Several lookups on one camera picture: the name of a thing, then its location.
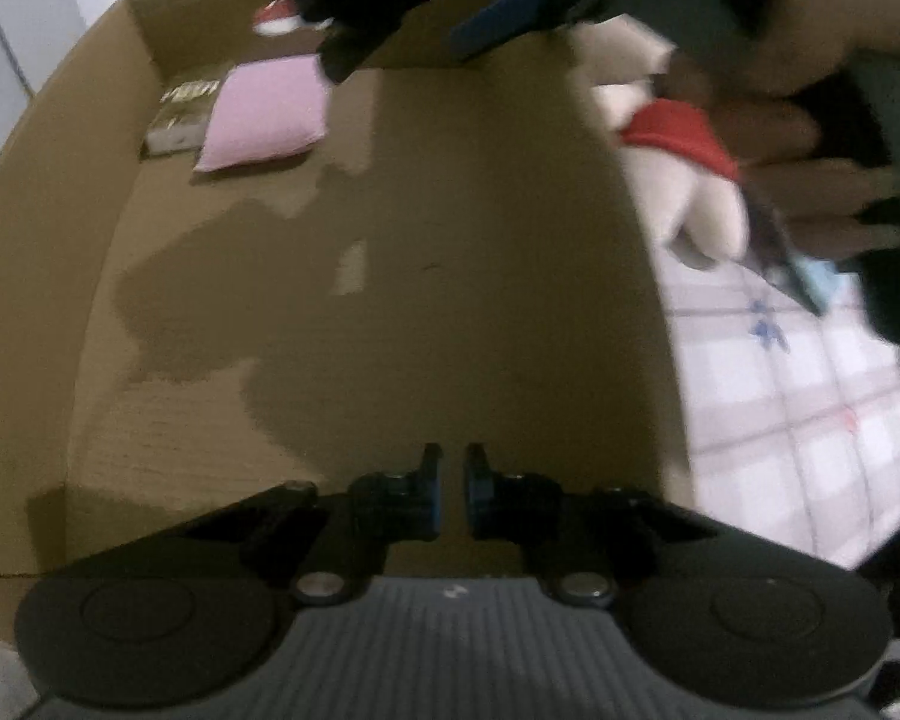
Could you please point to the plush doll with red shirt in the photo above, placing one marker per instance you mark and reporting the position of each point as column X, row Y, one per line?
column 682, row 165

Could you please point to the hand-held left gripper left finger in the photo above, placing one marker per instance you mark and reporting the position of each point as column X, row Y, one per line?
column 434, row 504

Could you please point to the person's right hand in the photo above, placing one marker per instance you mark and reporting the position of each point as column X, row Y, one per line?
column 832, row 22

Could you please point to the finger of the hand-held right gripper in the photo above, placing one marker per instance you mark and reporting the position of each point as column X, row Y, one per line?
column 352, row 45
column 495, row 19

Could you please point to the brown cardboard box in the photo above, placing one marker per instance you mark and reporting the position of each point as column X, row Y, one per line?
column 435, row 255

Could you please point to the checkered floral bed sheet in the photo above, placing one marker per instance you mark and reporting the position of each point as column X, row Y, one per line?
column 780, row 420

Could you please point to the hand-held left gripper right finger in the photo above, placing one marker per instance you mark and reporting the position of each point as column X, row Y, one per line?
column 471, row 504

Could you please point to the red and white object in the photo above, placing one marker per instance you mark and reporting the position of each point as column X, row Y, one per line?
column 277, row 16

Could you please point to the pink folded cloth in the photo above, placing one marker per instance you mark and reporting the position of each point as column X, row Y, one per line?
column 266, row 112

